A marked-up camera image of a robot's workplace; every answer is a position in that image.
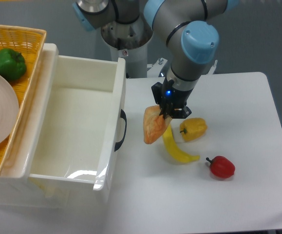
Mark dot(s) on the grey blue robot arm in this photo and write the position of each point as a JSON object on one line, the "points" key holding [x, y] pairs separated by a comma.
{"points": [[180, 24]]}

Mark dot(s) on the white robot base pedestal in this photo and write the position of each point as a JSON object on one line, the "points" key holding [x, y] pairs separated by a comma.
{"points": [[130, 42]]}

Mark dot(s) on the black drawer handle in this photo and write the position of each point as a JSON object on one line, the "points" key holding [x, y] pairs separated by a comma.
{"points": [[122, 130]]}

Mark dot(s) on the yellow bell pepper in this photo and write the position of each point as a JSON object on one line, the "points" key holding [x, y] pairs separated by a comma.
{"points": [[193, 128]]}

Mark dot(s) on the orange triangle bread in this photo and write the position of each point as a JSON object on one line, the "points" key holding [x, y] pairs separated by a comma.
{"points": [[154, 124]]}

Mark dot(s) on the yellow woven basket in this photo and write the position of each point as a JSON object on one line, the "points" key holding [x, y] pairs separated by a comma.
{"points": [[29, 42]]}

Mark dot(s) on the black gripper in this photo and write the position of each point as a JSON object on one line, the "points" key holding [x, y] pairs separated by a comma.
{"points": [[172, 102]]}

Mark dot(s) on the green bell pepper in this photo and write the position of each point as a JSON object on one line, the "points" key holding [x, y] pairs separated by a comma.
{"points": [[12, 64]]}

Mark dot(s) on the open white upper drawer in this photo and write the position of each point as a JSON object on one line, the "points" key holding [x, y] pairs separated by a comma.
{"points": [[82, 122]]}

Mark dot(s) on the white drawer cabinet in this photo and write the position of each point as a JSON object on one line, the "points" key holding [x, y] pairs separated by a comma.
{"points": [[17, 187]]}

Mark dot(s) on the red bell pepper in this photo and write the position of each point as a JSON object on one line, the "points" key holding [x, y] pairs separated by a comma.
{"points": [[221, 167]]}

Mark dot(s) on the yellow banana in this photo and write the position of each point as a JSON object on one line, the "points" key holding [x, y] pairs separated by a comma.
{"points": [[174, 151]]}

